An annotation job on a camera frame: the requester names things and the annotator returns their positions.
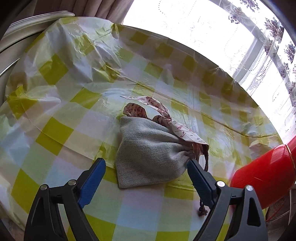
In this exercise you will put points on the grey herringbone drawstring pouch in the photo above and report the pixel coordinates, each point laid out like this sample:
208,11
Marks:
150,153

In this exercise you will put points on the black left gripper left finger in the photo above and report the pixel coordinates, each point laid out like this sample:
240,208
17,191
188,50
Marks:
44,221

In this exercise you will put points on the mauve curtain behind sofa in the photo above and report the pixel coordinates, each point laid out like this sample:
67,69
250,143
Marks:
112,10

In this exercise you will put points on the pink floral fabric pouch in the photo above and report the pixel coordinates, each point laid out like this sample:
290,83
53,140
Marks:
180,130

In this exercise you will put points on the silver white sofa frame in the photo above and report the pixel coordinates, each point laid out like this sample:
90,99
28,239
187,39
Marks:
19,36

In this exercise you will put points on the sheer floral lace curtain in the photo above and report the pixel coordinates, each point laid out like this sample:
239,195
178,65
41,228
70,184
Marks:
253,46

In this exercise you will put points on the red thermos flask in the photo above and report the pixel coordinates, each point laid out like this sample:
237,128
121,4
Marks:
271,175

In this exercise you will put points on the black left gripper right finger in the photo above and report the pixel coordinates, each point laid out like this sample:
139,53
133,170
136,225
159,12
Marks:
247,222

